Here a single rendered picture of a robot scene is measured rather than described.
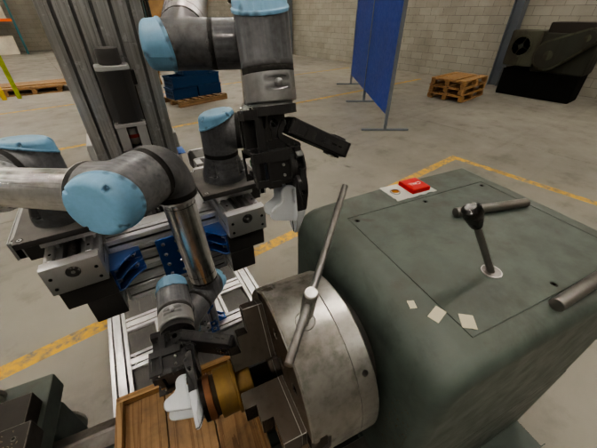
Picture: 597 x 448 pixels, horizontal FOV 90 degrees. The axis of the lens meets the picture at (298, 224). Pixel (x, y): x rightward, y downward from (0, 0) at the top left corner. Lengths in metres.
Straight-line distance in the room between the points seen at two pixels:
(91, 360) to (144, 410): 1.38
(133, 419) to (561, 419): 1.94
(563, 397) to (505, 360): 1.74
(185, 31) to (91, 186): 0.28
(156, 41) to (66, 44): 0.60
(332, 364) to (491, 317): 0.26
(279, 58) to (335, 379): 0.47
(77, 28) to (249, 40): 0.74
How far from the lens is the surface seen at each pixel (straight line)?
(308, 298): 0.44
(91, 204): 0.61
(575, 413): 2.26
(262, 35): 0.45
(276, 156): 0.45
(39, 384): 1.01
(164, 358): 0.67
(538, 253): 0.77
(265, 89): 0.45
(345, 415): 0.56
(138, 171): 0.61
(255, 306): 0.58
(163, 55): 0.57
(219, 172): 1.05
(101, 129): 1.16
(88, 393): 2.13
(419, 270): 0.60
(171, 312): 0.72
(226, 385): 0.60
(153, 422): 0.88
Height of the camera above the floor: 1.65
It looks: 35 degrees down
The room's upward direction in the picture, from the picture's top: straight up
